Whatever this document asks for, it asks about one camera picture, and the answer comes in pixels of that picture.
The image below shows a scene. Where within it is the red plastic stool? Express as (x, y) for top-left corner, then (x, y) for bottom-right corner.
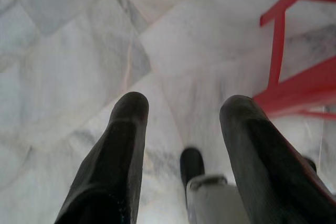
(253, 0), (336, 120)

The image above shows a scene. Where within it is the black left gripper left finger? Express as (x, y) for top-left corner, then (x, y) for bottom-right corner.
(54, 91), (150, 224)

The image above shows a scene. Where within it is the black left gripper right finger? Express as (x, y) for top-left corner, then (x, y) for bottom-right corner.
(219, 95), (336, 224)

